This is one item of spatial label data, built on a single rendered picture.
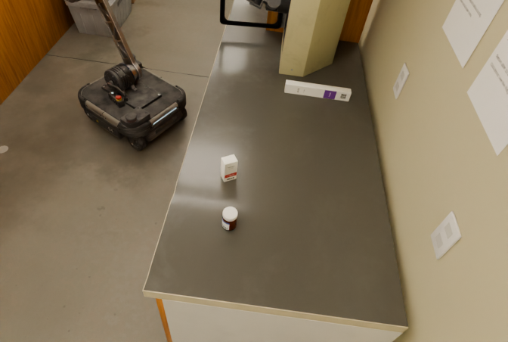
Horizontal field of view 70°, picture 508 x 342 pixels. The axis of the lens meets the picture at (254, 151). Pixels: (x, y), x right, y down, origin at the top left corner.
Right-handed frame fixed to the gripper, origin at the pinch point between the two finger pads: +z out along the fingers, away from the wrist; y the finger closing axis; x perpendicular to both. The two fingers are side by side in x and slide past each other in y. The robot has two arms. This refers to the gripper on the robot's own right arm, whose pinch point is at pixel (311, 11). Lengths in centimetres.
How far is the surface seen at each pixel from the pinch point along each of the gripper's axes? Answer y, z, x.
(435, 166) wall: -86, 30, -3
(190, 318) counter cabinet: -117, -29, 44
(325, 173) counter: -70, 9, 24
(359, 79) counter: -10.7, 28.6, 22.1
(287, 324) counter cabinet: -118, -2, 36
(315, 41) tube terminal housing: -12.5, 3.2, 6.6
